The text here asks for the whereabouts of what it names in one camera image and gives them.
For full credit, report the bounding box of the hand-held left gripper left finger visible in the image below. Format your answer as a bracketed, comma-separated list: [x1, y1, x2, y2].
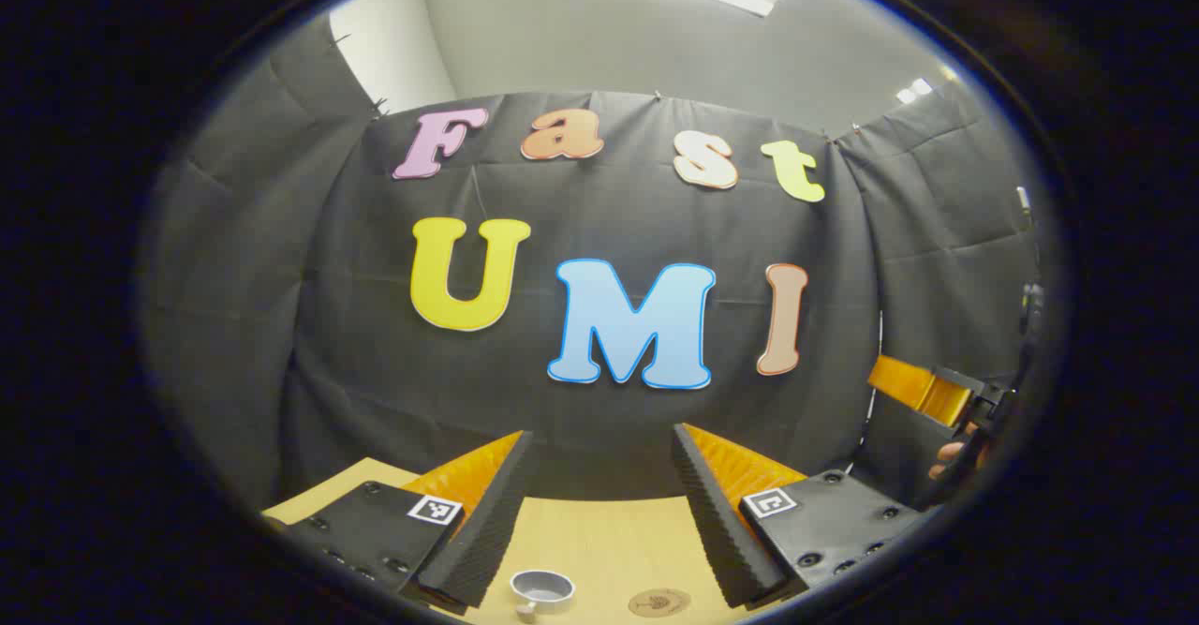
[281, 430, 535, 617]

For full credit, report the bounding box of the black backdrop cloth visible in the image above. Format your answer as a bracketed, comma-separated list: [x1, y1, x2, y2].
[141, 16, 1045, 513]

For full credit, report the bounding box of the white cup with wooden handle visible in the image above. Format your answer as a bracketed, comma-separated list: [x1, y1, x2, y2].
[509, 570, 576, 624]

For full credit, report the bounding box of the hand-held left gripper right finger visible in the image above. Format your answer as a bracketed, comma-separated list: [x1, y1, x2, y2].
[671, 423, 928, 612]

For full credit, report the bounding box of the light wooden desktop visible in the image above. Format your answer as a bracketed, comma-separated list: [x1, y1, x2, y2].
[262, 456, 750, 625]

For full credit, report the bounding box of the thin white cable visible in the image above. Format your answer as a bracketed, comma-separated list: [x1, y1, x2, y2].
[860, 311, 886, 448]

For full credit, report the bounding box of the round cork coaster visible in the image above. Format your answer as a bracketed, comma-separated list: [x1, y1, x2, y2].
[628, 588, 692, 618]

